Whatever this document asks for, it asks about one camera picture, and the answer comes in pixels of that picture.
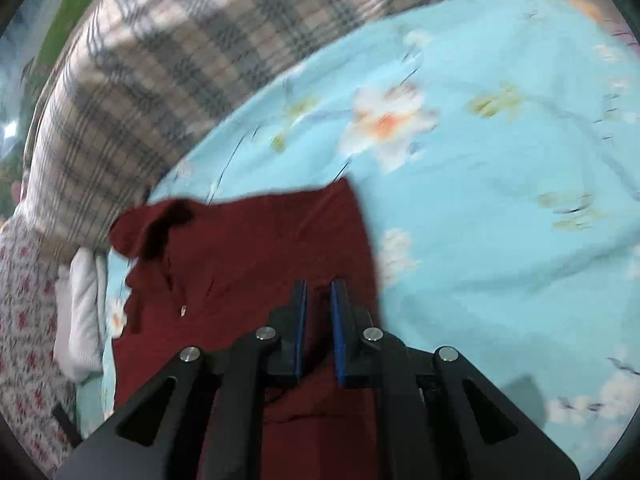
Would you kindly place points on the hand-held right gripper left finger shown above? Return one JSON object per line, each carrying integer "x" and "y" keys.
{"x": 300, "y": 332}

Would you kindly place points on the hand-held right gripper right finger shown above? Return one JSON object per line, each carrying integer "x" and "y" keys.
{"x": 340, "y": 335}

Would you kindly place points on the dark red garment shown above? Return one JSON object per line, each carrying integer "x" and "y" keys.
{"x": 250, "y": 250}

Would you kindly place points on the light blue floral bedsheet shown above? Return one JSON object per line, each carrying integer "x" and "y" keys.
{"x": 475, "y": 260}

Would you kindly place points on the white folded cloth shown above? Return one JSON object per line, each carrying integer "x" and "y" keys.
{"x": 80, "y": 310}

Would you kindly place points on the pink floral fabric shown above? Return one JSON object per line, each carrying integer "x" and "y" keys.
{"x": 25, "y": 335}

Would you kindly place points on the beige plaid quilt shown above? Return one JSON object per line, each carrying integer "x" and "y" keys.
{"x": 150, "y": 85}

